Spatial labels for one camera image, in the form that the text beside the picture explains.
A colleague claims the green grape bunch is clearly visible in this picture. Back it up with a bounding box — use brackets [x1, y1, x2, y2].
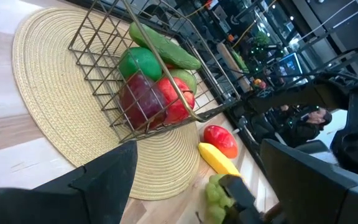
[204, 173, 262, 224]

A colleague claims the yellow banana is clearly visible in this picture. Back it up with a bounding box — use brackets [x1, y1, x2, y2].
[197, 142, 242, 177]

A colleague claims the bright red apple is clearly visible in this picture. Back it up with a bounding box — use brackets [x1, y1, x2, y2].
[157, 77, 196, 125]

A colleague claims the person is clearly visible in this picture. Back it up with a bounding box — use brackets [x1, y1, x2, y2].
[278, 105, 334, 147]

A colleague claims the round woven straw placemat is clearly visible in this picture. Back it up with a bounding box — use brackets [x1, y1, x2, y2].
[11, 6, 201, 201]

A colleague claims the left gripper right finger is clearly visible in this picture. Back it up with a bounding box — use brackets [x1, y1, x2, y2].
[259, 138, 358, 224]

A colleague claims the bronze wire basket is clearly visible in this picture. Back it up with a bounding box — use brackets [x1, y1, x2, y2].
[68, 0, 241, 144]

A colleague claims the green leafy plant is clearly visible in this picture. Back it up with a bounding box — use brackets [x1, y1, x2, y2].
[253, 30, 272, 47]

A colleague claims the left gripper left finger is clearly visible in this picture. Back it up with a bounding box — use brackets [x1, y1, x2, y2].
[0, 140, 139, 224]

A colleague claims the red orange mango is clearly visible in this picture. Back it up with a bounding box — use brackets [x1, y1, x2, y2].
[203, 124, 239, 159]

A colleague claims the dark red apple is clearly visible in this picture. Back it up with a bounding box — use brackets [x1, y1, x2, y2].
[119, 73, 167, 131]

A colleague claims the monitor with blue screen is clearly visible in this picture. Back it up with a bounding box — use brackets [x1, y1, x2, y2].
[278, 52, 304, 78]

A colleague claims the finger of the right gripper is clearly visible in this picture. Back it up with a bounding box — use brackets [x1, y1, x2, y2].
[246, 81, 351, 113]

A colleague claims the dark green lime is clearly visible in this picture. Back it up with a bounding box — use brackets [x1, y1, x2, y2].
[118, 47, 163, 82]

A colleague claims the green cucumber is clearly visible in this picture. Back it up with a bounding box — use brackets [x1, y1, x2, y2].
[128, 21, 202, 70]

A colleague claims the pale green apple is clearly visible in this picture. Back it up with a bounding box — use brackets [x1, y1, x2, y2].
[168, 68, 198, 96]

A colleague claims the wooden station table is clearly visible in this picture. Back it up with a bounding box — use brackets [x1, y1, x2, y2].
[216, 42, 251, 94]

